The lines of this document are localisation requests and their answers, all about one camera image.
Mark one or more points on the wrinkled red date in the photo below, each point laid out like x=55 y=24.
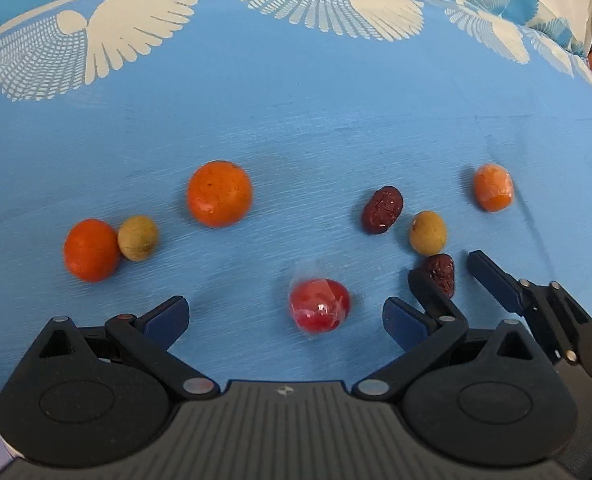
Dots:
x=443 y=272
x=382 y=209

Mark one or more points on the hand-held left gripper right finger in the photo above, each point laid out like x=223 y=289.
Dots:
x=403 y=322

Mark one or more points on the red plastic fruit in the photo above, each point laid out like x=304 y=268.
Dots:
x=320 y=306

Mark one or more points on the blue printed bedsheet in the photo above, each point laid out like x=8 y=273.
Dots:
x=296 y=110

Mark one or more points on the tan longan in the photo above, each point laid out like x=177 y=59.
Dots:
x=137 y=238
x=427 y=232

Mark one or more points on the large orange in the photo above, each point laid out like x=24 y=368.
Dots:
x=219 y=193

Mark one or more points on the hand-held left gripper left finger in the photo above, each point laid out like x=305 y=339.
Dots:
x=168 y=320

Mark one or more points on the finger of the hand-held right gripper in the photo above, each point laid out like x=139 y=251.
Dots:
x=428 y=287
x=493 y=277

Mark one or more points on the small orange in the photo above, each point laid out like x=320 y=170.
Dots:
x=91 y=250

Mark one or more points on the plastic peeled orange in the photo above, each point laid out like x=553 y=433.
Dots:
x=493 y=187

